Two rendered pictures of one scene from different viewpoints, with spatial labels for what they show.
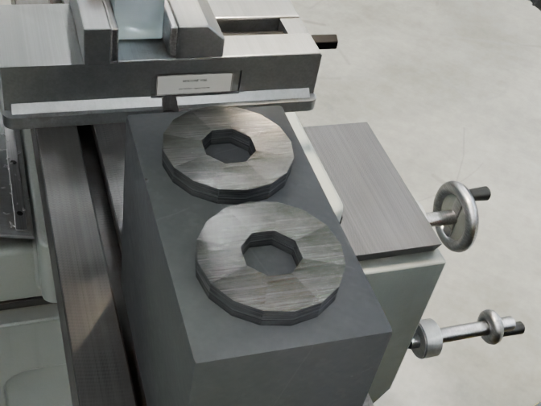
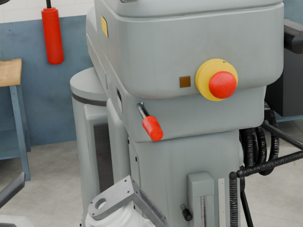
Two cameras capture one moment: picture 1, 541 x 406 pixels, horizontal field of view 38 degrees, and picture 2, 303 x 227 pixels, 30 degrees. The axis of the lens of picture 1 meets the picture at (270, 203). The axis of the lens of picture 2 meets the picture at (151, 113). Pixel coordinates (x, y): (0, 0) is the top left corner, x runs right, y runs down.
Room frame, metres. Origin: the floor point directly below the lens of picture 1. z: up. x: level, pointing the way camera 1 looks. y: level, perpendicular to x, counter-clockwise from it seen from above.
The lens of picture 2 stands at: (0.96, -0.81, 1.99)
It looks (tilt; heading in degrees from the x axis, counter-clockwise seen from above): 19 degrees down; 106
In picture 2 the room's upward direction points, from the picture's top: 4 degrees counter-clockwise
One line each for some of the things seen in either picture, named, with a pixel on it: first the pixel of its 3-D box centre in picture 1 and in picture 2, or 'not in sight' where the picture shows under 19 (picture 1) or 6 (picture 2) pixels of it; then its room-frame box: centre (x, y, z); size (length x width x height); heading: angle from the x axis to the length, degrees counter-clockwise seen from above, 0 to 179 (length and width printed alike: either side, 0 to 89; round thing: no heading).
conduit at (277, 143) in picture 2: not in sight; (236, 139); (0.81, 0.51, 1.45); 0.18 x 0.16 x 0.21; 115
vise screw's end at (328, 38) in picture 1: (320, 42); not in sight; (0.84, -0.02, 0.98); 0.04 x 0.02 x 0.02; 115
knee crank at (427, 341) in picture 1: (468, 330); not in sight; (0.84, -0.35, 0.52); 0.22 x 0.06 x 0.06; 115
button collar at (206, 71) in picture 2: not in sight; (216, 79); (0.84, -0.02, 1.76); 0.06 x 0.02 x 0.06; 25
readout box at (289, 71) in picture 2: not in sight; (283, 64); (0.92, 0.60, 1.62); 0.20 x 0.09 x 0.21; 115
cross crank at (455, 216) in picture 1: (435, 218); not in sight; (0.96, -0.27, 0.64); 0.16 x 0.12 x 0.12; 115
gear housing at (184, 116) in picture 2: not in sight; (176, 83); (0.73, 0.22, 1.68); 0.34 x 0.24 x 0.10; 115
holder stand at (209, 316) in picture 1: (231, 296); not in sight; (0.37, 0.01, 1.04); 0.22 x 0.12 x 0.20; 25
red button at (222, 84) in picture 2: not in sight; (221, 83); (0.85, -0.04, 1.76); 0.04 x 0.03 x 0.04; 25
